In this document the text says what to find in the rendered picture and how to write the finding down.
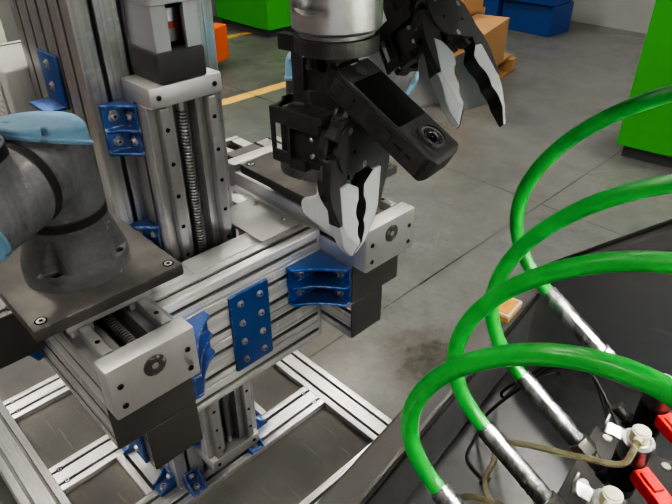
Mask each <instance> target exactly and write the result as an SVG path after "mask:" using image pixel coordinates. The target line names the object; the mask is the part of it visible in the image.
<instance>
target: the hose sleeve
mask: <svg viewBox="0 0 672 504"><path fill-rule="evenodd" d="M541 296H542V297H541V298H542V299H543V300H544V301H545V303H546V304H547V306H548V307H550V308H551V309H552V311H553V312H554V313H555V314H556V315H557V316H558V317H559V318H560V320H561V321H562V322H563V323H564V324H565V325H566V326H567V328H568V329H569V330H570V331H571V332H572V333H573V334H574V335H575V337H576V338H577V339H578V341H579V342H581V343H582V345H583V346H584V347H588V348H592V349H597V350H601V351H604V350H605V349H606V346H607V344H606V343H605V342H604V341H603V340H602V339H601V338H600V336H599V335H598V334H597V333H596V332H595V330H594V329H593V328H591V326H590V325H589V324H588V323H587V322H586V321H585V320H584V319H583V317H582V316H581V315H580V314H579V313H578V312H577V311H576V310H575V308H574V307H573V306H572V305H571V304H570V303H569V301H568V300H567V299H566V298H565V297H564V295H563V294H561V293H560V292H559V290H558V289H557V288H556V287H553V286H552V289H551V290H550V291H548V292H547V293H546V294H544V295H541Z"/></svg>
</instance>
